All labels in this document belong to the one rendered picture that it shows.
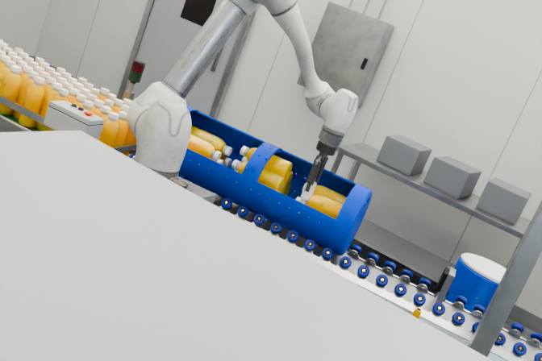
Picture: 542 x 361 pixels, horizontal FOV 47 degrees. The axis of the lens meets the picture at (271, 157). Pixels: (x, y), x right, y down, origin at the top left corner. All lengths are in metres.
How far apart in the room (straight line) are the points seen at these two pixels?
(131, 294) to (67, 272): 0.07
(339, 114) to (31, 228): 1.73
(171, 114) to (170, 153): 0.12
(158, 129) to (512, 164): 4.06
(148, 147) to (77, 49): 5.67
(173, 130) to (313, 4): 4.25
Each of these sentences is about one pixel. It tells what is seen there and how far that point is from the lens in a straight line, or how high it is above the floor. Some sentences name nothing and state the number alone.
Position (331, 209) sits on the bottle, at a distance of 2.40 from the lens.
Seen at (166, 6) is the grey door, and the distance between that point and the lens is 6.90.
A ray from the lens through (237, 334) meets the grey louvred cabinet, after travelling 0.65.
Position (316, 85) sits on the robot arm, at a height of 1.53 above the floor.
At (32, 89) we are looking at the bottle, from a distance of 2.84.
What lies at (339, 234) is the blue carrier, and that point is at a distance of 2.36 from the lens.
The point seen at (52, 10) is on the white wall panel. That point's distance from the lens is 7.98.
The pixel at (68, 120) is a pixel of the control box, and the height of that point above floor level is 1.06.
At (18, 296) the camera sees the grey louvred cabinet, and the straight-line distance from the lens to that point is 0.60.
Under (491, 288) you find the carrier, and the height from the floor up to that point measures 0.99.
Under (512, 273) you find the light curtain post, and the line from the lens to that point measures 2.10.
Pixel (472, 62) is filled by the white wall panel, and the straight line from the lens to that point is 5.70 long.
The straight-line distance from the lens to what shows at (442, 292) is 2.45.
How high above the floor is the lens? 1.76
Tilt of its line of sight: 13 degrees down
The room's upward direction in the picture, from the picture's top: 21 degrees clockwise
